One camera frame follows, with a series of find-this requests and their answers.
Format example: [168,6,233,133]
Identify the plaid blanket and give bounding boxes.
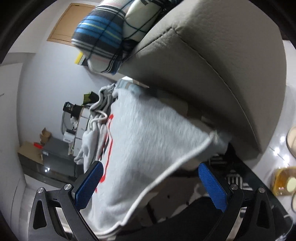
[72,0,137,75]

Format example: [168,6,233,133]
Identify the green black bag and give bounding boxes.
[83,91,99,105]

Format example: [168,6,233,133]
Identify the small cardboard box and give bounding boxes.
[40,127,51,144]

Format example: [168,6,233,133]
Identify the wooden door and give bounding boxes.
[47,3,96,43]

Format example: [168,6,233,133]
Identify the person's black clothing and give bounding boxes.
[116,195,294,241]

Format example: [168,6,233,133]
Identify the white drawer cabinet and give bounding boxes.
[70,108,93,158]

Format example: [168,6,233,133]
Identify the bottle of yellow liquid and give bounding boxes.
[273,167,296,197]

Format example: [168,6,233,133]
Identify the white pillow with green lines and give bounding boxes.
[122,0,171,42]

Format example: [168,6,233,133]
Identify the yellow box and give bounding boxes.
[75,51,87,65]

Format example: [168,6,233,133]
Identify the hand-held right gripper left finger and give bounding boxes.
[28,161,104,241]

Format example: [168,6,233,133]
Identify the grey cabinet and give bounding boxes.
[18,136,77,181]

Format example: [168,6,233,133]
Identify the grey sweatshirt with red print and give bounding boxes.
[74,83,232,240]

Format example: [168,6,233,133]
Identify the light blue storage box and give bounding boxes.
[116,76,149,95]

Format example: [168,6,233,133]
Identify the black white striped cloth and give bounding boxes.
[208,155,252,188]

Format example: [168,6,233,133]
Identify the large cardboard box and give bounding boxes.
[18,141,44,163]

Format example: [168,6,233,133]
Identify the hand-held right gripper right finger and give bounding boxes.
[198,162,277,241]

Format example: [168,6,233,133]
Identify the beige round container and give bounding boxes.
[286,126,296,159]

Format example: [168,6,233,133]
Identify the beige sofa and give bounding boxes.
[116,0,287,160]

